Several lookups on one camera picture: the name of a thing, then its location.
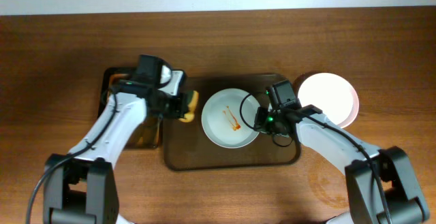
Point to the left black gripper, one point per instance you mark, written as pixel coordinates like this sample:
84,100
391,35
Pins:
178,106

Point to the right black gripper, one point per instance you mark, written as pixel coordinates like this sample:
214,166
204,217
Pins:
260,123

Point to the yellow green scrub sponge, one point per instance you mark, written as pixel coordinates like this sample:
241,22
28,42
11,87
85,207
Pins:
189,105

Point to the pale green plate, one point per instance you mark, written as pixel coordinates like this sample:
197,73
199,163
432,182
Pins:
228,118

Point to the white plate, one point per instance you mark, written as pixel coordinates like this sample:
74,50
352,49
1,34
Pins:
326,92

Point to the pink plate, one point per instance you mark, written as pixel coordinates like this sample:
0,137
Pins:
350,107

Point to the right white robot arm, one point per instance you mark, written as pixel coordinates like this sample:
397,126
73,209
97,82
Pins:
382,186

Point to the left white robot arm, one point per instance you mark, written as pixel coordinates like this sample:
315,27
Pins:
79,187

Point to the small black water tray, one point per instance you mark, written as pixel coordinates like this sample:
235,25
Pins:
146,136

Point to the large brown serving tray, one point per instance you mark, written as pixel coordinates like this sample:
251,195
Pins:
186,146

